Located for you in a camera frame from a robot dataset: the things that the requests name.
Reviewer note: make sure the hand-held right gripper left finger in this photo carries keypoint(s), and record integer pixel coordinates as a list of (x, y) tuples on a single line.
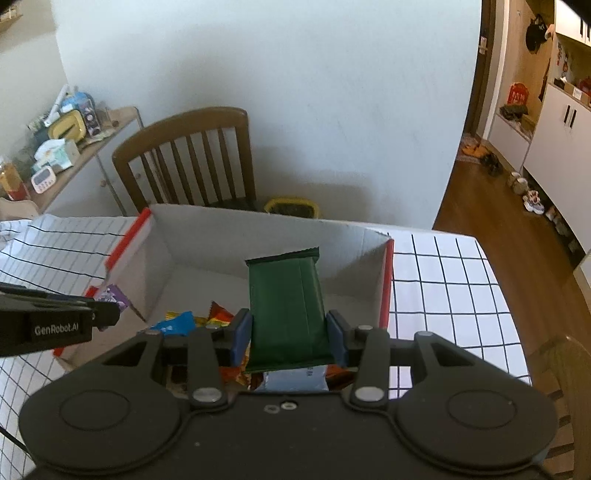
[(242, 339)]

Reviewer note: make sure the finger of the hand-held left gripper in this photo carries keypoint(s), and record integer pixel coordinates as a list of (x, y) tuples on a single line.
[(51, 295)]

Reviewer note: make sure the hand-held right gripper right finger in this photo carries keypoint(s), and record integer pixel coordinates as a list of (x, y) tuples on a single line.
[(337, 340)]

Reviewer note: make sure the orange brown snack packet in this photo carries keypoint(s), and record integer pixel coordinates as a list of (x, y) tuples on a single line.
[(221, 314)]

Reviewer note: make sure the green snack packet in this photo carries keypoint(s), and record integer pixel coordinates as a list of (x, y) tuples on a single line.
[(286, 314)]

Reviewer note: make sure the purple snack packet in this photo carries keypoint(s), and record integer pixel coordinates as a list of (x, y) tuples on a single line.
[(114, 297)]

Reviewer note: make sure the red cardboard box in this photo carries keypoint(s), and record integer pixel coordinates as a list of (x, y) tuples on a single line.
[(207, 244)]

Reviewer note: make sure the red orange snack packet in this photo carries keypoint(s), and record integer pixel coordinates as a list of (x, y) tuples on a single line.
[(240, 376)]

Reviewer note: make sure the pale blue snack packet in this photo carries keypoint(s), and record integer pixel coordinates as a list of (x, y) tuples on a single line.
[(295, 379)]

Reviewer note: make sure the white digital timer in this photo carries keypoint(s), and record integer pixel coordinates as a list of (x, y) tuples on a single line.
[(44, 180)]

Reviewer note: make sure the orange drink bottle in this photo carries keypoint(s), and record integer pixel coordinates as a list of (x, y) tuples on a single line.
[(13, 182)]

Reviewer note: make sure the checked white tablecloth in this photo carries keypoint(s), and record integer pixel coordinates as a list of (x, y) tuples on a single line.
[(452, 300)]

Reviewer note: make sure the yellow rimmed bin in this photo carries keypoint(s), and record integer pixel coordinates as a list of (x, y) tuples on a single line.
[(292, 207)]

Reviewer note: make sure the pale tissue pack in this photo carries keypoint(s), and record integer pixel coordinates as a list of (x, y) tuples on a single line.
[(57, 154)]

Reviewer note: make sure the wooden side table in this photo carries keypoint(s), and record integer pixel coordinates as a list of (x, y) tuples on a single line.
[(97, 143)]

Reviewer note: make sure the yellow storage box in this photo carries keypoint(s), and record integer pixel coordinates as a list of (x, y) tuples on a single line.
[(67, 127)]

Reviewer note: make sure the blue round container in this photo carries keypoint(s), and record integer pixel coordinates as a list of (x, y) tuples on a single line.
[(78, 102)]

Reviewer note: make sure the slatted wooden chair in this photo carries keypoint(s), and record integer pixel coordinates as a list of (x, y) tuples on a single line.
[(184, 147)]

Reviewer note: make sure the orange slippers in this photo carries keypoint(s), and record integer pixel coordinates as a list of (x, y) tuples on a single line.
[(472, 150)]

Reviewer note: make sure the light wooden chair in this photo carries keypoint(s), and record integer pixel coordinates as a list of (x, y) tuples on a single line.
[(565, 406)]

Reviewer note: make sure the white patterned shoes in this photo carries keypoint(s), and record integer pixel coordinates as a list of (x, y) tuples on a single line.
[(534, 201)]

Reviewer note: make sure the white cabinet unit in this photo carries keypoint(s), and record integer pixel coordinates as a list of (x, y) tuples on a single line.
[(554, 138)]

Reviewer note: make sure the red ornament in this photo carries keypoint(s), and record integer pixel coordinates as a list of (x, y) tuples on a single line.
[(518, 94)]

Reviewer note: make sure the black hat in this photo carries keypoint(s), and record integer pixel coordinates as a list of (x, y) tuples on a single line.
[(538, 32)]

